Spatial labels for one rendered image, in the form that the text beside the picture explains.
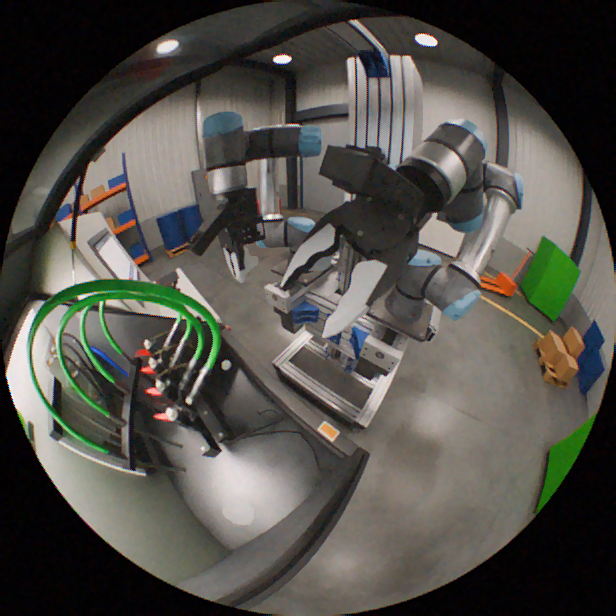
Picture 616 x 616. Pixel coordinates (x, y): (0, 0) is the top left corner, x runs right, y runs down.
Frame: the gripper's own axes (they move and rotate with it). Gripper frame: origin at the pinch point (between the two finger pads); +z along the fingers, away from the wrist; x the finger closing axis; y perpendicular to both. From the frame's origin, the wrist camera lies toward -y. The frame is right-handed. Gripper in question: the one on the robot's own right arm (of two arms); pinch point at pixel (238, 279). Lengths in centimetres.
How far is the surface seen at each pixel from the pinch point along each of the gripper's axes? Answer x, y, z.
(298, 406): -23.2, -4.9, 28.8
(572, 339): -351, 281, 56
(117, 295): -4.6, -23.1, -11.6
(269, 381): -11.4, -5.3, 28.8
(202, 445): -14.9, -31.8, 25.8
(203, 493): -22, -48, 41
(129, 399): 1.6, -41.2, 13.8
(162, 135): 647, 94, -234
